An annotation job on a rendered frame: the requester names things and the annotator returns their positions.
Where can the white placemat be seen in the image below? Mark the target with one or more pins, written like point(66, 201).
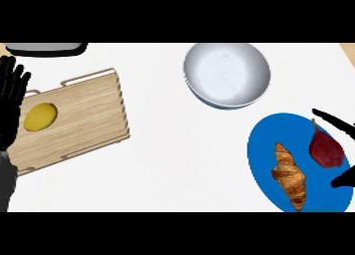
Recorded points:
point(194, 159)

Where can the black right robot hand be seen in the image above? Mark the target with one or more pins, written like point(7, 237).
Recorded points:
point(350, 129)

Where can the wooden cutting board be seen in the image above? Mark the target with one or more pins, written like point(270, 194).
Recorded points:
point(72, 119)

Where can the brown croissant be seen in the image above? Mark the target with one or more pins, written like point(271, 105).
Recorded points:
point(289, 174)

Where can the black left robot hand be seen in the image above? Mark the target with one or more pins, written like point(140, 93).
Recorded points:
point(4, 99)

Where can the yellow round fruit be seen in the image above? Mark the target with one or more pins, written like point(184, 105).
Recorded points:
point(41, 117)

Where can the grey white bowl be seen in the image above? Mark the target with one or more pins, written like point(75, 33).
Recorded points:
point(227, 75)

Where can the blue plate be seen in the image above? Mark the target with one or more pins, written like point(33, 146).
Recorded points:
point(268, 159)

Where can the dark grey appliance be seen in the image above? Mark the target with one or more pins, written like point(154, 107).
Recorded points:
point(46, 49)

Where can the dark red pear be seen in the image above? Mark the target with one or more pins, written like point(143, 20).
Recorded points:
point(326, 149)

